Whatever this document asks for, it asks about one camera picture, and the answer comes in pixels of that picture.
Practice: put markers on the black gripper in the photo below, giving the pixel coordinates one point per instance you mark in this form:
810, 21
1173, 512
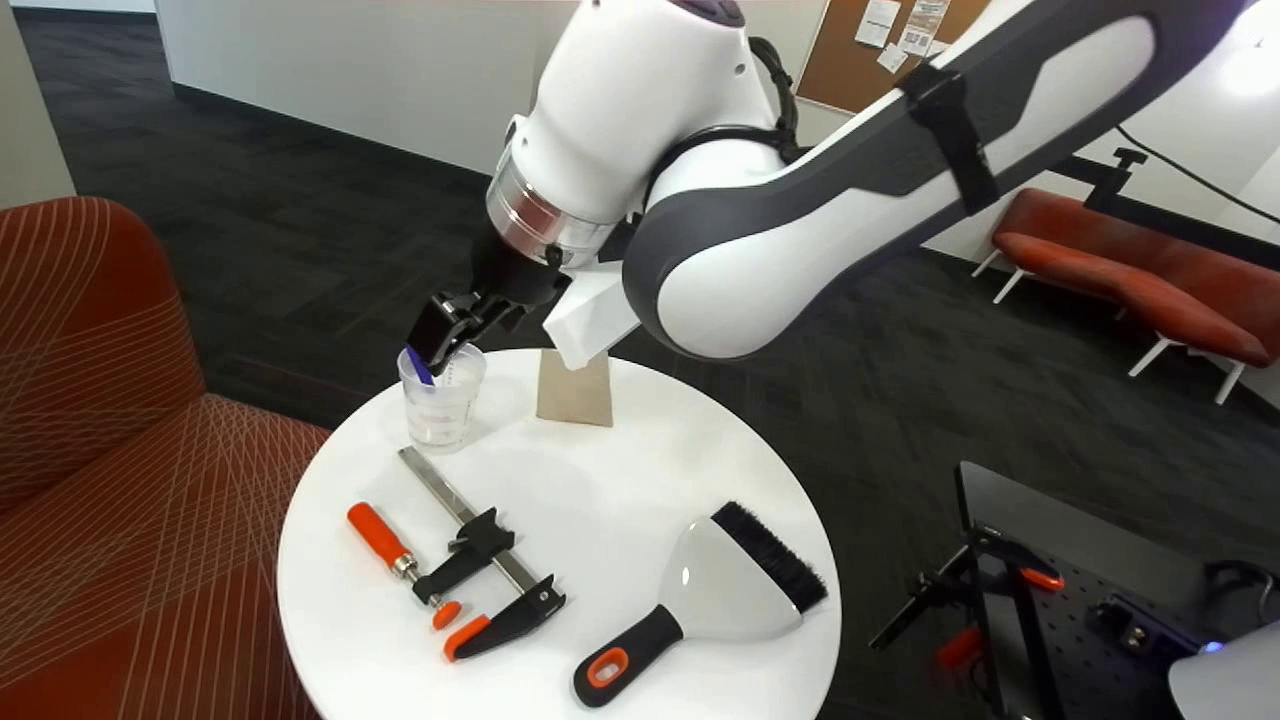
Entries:
518, 282

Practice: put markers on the blue marker with white barrel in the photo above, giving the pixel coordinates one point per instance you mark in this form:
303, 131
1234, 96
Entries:
419, 367

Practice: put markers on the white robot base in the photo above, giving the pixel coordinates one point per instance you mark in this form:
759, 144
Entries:
1234, 682

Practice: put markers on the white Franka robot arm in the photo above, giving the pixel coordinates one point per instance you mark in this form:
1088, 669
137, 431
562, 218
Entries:
801, 201

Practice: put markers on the clear plastic cup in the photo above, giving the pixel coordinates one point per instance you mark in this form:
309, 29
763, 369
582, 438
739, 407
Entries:
443, 402

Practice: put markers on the brown cardboard piece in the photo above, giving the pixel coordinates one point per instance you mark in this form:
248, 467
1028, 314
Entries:
575, 399

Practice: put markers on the orange patterned armchair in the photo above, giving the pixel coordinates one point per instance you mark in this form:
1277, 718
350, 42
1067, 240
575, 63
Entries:
106, 467

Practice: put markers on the cork pin board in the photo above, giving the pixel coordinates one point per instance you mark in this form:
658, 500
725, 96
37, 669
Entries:
833, 65

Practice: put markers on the white paper sheet on board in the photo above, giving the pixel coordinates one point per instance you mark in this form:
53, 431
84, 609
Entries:
926, 25
892, 56
879, 21

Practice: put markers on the black clamp with orange grips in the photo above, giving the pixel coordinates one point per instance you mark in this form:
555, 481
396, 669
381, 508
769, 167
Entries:
995, 603

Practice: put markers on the red bench with white legs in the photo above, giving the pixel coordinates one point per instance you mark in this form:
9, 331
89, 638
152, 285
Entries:
1135, 273

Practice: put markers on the black perforated mounting board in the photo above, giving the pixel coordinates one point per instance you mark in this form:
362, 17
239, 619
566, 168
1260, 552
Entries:
1104, 535

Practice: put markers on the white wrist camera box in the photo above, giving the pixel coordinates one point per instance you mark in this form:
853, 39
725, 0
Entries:
589, 322

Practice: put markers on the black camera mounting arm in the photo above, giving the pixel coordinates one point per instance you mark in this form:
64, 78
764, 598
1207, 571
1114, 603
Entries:
1103, 174

